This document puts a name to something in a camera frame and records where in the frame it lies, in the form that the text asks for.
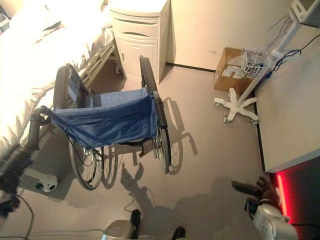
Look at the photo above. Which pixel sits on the red light strip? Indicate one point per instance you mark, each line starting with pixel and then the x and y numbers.
pixel 282 197

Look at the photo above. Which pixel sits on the white rolling monitor stand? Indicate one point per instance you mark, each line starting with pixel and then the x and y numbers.
pixel 236 103

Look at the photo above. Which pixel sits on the hospital bed white bedding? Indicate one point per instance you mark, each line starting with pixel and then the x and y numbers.
pixel 37 57

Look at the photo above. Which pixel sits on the robot right foot dark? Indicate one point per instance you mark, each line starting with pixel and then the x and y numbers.
pixel 179 233

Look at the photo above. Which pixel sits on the white bedside cabinet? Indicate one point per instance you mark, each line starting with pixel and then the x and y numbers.
pixel 140 35

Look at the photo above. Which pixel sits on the robot foot dark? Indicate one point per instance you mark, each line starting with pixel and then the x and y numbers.
pixel 135 218
pixel 179 233

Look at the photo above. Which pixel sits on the blue fabric grey wheelchair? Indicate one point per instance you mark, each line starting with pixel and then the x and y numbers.
pixel 110 120

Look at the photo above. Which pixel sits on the white patient monitor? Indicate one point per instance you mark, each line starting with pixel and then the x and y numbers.
pixel 303 11

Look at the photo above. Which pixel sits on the robot left foot dark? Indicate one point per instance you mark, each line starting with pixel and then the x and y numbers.
pixel 135 218

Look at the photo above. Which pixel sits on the brown cardboard box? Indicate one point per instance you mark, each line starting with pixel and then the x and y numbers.
pixel 226 80

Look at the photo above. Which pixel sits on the robot right hand black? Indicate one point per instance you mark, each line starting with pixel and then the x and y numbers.
pixel 265 192

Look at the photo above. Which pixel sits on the grey monitor lead bundle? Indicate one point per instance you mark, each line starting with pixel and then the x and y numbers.
pixel 280 30

